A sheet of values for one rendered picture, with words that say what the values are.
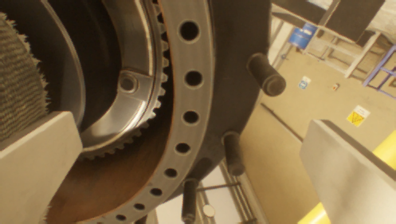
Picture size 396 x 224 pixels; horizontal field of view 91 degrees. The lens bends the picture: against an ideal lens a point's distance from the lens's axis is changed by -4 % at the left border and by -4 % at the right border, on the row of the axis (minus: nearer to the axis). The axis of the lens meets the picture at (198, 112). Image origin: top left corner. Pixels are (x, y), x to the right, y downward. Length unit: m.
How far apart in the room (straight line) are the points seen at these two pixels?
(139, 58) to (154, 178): 0.12
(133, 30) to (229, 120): 0.14
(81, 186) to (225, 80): 0.24
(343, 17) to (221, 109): 1.05
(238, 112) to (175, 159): 0.09
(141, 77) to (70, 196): 0.18
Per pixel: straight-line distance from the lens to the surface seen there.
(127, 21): 0.23
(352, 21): 1.25
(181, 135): 0.16
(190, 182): 0.28
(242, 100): 0.22
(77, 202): 0.31
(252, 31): 0.20
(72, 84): 0.20
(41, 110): 0.19
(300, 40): 6.39
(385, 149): 2.51
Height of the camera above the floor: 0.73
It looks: 28 degrees up
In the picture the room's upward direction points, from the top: 156 degrees counter-clockwise
